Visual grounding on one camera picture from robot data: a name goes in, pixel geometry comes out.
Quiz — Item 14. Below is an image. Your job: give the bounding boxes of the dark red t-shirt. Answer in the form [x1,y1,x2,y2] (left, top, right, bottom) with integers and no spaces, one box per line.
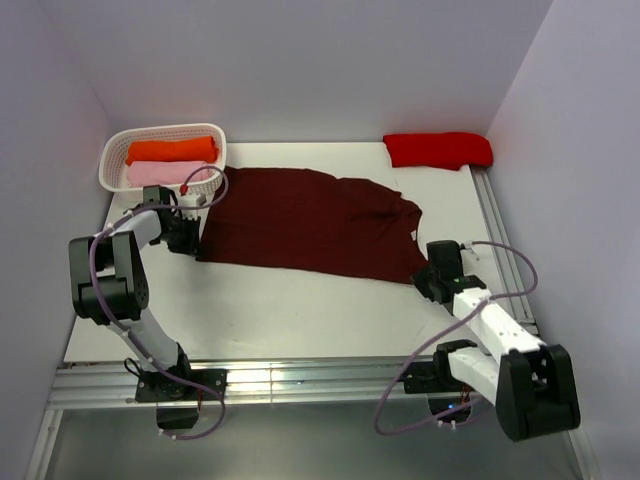
[197,167,427,284]

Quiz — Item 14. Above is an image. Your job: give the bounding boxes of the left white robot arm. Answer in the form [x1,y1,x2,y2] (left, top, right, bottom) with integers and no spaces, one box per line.
[68,185,201,400]

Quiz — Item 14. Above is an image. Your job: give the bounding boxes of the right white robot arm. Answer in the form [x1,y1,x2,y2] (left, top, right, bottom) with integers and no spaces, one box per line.
[405,240,581,442]

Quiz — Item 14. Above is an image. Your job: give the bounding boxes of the pink rolled t-shirt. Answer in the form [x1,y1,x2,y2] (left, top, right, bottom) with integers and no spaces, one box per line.
[126,161,205,187]

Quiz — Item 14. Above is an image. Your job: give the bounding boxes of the orange rolled t-shirt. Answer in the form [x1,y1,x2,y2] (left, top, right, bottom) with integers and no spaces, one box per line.
[125,136,219,166]

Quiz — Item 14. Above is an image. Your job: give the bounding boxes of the white plastic basket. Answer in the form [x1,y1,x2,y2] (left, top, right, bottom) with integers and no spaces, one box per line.
[98,123,227,200]

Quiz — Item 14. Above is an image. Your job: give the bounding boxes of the bright red folded t-shirt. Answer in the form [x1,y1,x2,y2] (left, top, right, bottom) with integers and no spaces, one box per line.
[383,132,494,171]

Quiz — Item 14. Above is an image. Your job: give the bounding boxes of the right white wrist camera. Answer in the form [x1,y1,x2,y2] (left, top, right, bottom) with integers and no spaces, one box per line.
[460,241,480,262]

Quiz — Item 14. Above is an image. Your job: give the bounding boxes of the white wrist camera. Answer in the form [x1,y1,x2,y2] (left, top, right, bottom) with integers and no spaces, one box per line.
[178,194,208,220]
[460,241,480,262]

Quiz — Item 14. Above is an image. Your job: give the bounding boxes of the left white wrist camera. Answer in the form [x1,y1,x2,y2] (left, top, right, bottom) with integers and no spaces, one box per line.
[178,194,208,220]

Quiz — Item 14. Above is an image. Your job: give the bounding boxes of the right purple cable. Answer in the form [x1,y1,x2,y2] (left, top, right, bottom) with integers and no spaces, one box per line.
[374,240,540,436]

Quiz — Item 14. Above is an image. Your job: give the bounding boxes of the purple cable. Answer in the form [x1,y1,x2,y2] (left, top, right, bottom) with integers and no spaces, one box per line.
[374,240,540,436]
[89,167,231,442]

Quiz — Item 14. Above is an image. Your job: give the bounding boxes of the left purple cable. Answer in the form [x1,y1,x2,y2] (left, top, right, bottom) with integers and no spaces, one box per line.
[89,167,231,442]

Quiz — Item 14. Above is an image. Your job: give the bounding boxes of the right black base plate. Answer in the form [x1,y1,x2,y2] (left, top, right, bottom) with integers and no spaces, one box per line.
[399,356,469,395]

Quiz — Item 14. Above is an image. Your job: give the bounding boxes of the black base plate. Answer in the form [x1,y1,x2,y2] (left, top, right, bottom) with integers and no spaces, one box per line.
[399,356,469,395]
[134,369,227,403]

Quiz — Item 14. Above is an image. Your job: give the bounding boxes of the aluminium side rail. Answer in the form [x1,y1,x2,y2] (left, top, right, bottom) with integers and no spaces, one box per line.
[471,167,539,336]

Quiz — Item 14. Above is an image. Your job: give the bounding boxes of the aluminium front rail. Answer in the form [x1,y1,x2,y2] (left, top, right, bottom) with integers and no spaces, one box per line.
[47,357,566,411]

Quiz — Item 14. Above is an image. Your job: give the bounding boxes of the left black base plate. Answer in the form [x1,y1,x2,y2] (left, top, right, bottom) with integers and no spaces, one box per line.
[134,369,227,403]

